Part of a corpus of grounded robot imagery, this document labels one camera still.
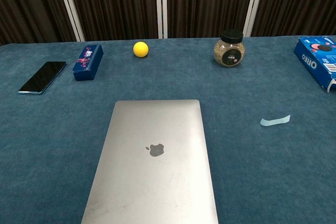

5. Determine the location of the light blue paper strip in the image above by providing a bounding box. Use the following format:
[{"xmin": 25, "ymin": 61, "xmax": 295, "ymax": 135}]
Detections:
[{"xmin": 260, "ymin": 114, "xmax": 291, "ymax": 126}]

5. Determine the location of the silver closed laptop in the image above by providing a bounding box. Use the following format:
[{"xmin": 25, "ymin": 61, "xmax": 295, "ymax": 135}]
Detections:
[{"xmin": 80, "ymin": 99, "xmax": 219, "ymax": 224}]

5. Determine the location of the yellow ball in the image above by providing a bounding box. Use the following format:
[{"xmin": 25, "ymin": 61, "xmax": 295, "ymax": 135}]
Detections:
[{"xmin": 133, "ymin": 41, "xmax": 150, "ymax": 58}]

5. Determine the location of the clear jar with black lid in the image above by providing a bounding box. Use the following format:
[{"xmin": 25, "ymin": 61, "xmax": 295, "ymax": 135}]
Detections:
[{"xmin": 214, "ymin": 29, "xmax": 247, "ymax": 68}]

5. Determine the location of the slim dark blue box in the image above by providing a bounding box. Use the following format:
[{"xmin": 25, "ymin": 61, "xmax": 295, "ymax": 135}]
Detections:
[{"xmin": 72, "ymin": 44, "xmax": 104, "ymax": 81}]

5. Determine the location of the blue table cloth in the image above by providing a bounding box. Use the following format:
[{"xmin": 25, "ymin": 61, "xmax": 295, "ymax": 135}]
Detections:
[{"xmin": 0, "ymin": 34, "xmax": 336, "ymax": 224}]

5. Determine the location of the black smartphone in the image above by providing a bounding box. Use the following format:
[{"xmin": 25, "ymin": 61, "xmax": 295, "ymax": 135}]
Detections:
[{"xmin": 17, "ymin": 61, "xmax": 67, "ymax": 95}]

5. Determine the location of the blue Oreo cookie box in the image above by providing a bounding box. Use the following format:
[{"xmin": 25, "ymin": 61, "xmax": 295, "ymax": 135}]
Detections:
[{"xmin": 293, "ymin": 35, "xmax": 336, "ymax": 93}]

